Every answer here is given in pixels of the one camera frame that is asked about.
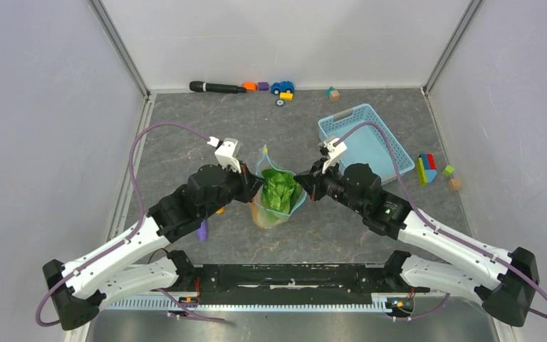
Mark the clear zip top bag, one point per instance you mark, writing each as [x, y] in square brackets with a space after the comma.
[263, 217]

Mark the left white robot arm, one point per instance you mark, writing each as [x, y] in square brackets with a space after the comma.
[79, 289]

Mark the blue toy car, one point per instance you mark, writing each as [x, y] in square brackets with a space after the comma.
[282, 87]

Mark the black microphone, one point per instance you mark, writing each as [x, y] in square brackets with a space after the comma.
[205, 87]

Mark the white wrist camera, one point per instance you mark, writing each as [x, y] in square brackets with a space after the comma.
[226, 151]
[332, 149]

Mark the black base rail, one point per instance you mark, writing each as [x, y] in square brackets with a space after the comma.
[291, 284]

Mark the wooden small cube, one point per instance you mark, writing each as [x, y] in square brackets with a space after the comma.
[455, 184]

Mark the green small cube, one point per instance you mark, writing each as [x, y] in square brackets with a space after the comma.
[448, 171]

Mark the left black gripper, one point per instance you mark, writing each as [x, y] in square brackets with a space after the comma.
[250, 183]

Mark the green toy cabbage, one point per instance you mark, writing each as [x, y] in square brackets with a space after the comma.
[280, 192]

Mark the light blue plastic basket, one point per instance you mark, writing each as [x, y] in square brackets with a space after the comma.
[366, 145]

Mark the yellow toy block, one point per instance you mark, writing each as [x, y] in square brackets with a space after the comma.
[286, 96]

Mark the purple toy cylinder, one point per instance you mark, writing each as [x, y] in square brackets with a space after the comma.
[203, 231]

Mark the multicolour block stack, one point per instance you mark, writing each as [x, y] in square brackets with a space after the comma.
[426, 168]

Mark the teal and wood cubes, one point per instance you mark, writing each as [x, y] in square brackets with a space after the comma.
[333, 94]

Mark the orange toy block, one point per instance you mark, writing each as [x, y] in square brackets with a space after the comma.
[250, 86]

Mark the white cable duct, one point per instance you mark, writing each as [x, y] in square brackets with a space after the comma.
[159, 302]

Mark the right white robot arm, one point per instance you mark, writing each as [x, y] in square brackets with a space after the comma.
[501, 282]

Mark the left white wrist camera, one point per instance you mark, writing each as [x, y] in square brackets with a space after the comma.
[226, 151]

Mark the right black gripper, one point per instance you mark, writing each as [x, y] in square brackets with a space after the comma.
[313, 182]

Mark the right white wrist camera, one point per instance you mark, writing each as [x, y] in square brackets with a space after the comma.
[332, 149]

